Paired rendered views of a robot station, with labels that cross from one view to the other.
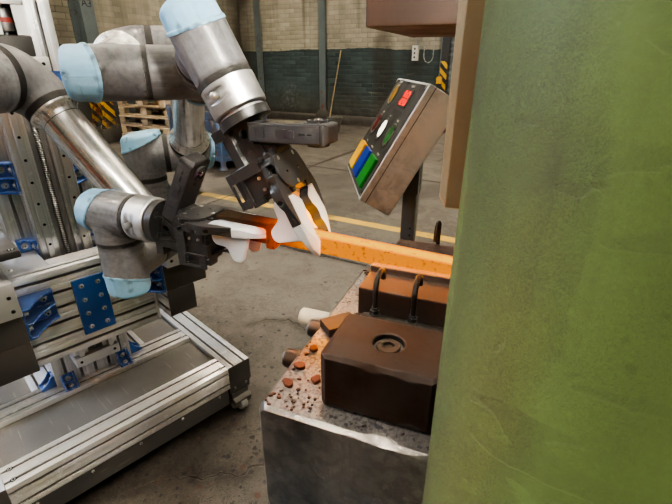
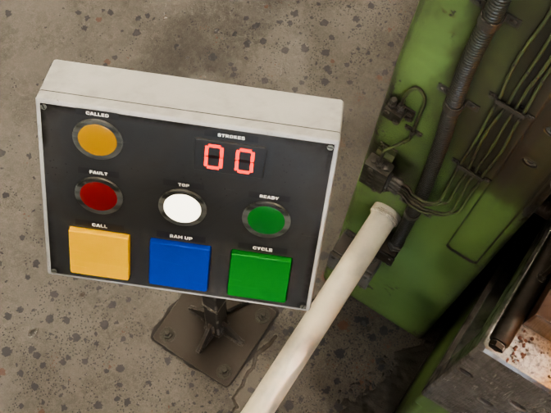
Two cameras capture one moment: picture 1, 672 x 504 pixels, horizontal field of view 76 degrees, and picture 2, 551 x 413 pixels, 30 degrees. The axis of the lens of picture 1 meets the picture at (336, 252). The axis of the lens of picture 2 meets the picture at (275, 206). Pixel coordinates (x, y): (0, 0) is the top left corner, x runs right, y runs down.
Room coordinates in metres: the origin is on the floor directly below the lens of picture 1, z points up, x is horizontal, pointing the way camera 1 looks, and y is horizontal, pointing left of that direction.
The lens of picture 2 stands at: (0.96, 0.24, 2.25)
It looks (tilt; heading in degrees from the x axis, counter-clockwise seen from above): 72 degrees down; 275
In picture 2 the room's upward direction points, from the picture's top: 6 degrees clockwise
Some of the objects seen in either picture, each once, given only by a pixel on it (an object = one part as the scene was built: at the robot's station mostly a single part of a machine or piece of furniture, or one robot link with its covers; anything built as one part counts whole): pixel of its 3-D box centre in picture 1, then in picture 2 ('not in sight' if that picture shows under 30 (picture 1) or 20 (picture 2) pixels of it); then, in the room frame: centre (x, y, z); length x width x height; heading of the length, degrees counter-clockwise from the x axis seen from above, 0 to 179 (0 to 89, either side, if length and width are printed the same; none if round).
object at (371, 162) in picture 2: not in sight; (382, 174); (0.85, -0.32, 0.80); 0.06 x 0.03 x 0.14; 158
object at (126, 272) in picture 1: (131, 261); not in sight; (0.72, 0.38, 0.90); 0.11 x 0.08 x 0.11; 167
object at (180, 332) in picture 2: not in sight; (214, 320); (1.10, -0.20, 0.05); 0.22 x 0.22 x 0.09; 68
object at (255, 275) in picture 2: (368, 171); (259, 274); (0.99, -0.08, 1.01); 0.07 x 0.05 x 0.07; 3
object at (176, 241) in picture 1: (189, 230); not in sight; (0.64, 0.23, 0.99); 0.12 x 0.08 x 0.09; 68
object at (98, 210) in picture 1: (114, 214); not in sight; (0.70, 0.38, 1.00); 0.11 x 0.08 x 0.09; 68
